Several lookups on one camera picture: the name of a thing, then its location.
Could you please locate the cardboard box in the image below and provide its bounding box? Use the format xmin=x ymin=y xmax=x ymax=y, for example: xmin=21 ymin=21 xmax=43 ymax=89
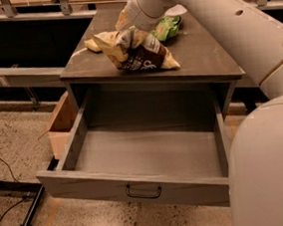
xmin=39 ymin=92 xmax=77 ymax=159

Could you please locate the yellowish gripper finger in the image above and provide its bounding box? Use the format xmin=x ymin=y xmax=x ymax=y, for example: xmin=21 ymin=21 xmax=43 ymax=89
xmin=131 ymin=29 xmax=148 ymax=49

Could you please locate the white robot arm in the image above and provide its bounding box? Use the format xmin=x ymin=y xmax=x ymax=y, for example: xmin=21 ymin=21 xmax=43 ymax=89
xmin=116 ymin=0 xmax=283 ymax=226

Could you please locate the brown and yellow chip bag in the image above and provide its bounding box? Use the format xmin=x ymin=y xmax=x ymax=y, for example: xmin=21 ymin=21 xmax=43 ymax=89
xmin=92 ymin=27 xmax=180 ymax=72

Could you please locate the grey open drawer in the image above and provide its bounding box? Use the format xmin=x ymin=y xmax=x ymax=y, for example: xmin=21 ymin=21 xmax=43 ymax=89
xmin=38 ymin=89 xmax=230 ymax=206

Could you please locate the black drawer handle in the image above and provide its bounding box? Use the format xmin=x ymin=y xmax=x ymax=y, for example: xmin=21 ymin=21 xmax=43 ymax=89
xmin=125 ymin=185 xmax=162 ymax=199

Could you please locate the yellow sponge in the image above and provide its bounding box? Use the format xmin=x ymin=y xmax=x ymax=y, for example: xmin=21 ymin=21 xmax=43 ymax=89
xmin=84 ymin=39 xmax=102 ymax=53

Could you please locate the grey cabinet counter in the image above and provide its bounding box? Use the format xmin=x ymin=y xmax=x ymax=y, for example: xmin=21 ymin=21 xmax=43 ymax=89
xmin=53 ymin=0 xmax=250 ymax=133

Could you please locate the grey metal shelf rack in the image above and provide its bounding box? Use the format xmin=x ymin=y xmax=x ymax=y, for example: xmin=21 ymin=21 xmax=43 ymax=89
xmin=0 ymin=0 xmax=283 ymax=114

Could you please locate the white plastic bowl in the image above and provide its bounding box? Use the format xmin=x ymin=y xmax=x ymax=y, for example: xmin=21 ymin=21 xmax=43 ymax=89
xmin=165 ymin=4 xmax=187 ymax=17

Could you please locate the black stand base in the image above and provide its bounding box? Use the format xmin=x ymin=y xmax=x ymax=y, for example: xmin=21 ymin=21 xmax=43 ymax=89
xmin=0 ymin=165 xmax=50 ymax=226

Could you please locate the green chip bag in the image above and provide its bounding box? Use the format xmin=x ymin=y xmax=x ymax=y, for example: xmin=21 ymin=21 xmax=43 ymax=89
xmin=151 ymin=16 xmax=181 ymax=42

